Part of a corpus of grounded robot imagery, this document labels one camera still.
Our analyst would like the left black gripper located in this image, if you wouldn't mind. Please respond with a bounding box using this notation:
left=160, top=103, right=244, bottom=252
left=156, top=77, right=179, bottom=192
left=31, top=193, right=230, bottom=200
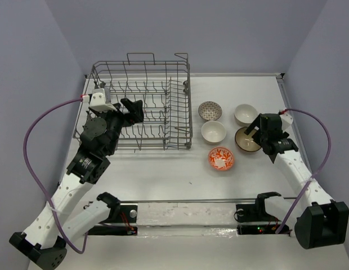
left=95, top=99, right=144, bottom=156

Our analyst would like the brown glazed bowl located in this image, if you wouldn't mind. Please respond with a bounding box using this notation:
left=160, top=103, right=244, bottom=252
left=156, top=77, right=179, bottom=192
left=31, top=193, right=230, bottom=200
left=234, top=127, right=261, bottom=154

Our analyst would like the white bowl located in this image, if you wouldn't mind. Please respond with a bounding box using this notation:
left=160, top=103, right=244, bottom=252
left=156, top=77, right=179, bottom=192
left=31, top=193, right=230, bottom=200
left=234, top=104, right=258, bottom=127
left=201, top=121, right=227, bottom=145

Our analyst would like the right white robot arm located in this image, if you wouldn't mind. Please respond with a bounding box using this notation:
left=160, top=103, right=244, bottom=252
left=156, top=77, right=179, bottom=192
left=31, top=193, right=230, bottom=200
left=245, top=109, right=349, bottom=249

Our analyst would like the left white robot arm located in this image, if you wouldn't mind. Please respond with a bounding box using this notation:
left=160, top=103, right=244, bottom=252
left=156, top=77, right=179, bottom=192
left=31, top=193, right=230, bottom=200
left=9, top=94, right=144, bottom=269

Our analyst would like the orange floral bowl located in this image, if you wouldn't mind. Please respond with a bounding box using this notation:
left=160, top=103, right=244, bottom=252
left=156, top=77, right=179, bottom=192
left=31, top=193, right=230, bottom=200
left=208, top=147, right=235, bottom=171

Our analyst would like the patterned grey bowl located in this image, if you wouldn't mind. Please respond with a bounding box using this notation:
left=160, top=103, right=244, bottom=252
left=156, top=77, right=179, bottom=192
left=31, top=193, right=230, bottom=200
left=198, top=101, right=222, bottom=121

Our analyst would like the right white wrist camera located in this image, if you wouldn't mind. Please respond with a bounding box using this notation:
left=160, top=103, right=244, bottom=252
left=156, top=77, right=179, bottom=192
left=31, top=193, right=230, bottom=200
left=279, top=110, right=293, bottom=132

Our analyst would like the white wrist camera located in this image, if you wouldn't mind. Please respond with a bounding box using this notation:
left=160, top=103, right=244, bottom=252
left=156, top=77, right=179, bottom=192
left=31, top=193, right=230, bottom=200
left=89, top=88, right=115, bottom=113
left=279, top=110, right=293, bottom=132

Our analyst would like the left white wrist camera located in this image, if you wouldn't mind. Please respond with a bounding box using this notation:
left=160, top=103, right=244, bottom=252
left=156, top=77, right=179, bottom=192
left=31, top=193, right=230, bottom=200
left=89, top=88, right=115, bottom=113

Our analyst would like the grey wire dish rack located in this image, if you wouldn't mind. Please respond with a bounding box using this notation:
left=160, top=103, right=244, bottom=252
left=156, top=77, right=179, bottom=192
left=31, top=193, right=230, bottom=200
left=83, top=52, right=193, bottom=151

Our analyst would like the metal rail bar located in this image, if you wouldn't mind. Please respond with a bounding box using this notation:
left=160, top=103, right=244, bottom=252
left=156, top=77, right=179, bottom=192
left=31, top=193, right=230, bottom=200
left=119, top=196, right=295, bottom=204

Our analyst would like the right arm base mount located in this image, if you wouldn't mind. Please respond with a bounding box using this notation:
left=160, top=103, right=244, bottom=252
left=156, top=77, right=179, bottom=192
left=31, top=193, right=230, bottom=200
left=234, top=204, right=281, bottom=235

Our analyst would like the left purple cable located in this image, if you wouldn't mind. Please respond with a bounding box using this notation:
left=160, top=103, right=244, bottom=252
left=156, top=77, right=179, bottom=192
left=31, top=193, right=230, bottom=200
left=23, top=96, right=90, bottom=255

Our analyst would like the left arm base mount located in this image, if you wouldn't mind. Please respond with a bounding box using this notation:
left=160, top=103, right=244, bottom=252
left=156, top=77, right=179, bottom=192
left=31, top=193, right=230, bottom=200
left=88, top=204, right=138, bottom=236

